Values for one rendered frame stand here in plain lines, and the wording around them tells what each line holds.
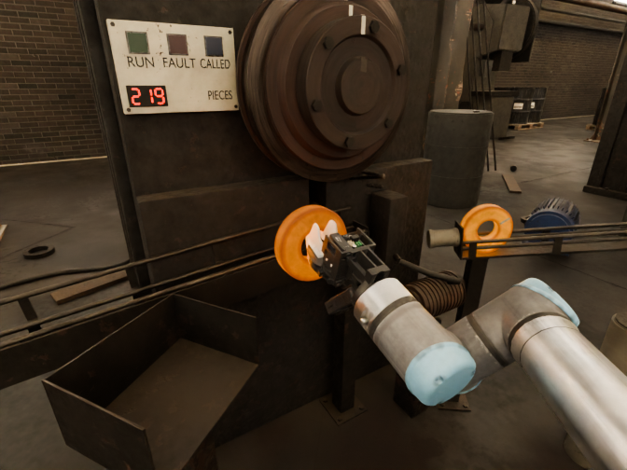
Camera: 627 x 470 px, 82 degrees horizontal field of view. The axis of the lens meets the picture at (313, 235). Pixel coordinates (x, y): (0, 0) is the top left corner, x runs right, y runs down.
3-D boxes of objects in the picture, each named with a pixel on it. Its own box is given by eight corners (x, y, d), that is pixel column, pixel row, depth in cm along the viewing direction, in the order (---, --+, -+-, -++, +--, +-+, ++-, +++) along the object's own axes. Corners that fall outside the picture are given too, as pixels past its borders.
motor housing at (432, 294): (383, 400, 139) (396, 278, 118) (424, 378, 149) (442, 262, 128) (408, 425, 128) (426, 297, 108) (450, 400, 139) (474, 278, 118)
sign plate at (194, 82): (123, 113, 80) (105, 20, 73) (236, 109, 92) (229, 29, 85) (124, 114, 78) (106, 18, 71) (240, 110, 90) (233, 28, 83)
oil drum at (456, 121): (405, 197, 385) (414, 108, 351) (444, 189, 413) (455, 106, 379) (451, 213, 338) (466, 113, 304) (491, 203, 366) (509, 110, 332)
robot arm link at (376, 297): (406, 327, 60) (358, 347, 55) (387, 306, 63) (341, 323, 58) (424, 289, 54) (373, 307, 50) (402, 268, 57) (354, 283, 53)
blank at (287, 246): (266, 216, 68) (274, 222, 65) (335, 194, 74) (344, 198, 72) (280, 286, 74) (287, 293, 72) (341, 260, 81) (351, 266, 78)
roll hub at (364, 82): (297, 152, 84) (294, 11, 73) (388, 143, 97) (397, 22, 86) (309, 156, 79) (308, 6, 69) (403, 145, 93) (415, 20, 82)
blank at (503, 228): (471, 257, 118) (476, 262, 115) (450, 221, 113) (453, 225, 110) (516, 232, 115) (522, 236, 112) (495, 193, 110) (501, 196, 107)
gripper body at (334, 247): (357, 224, 64) (401, 268, 57) (348, 260, 70) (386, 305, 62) (321, 232, 61) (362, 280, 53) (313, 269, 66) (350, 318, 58)
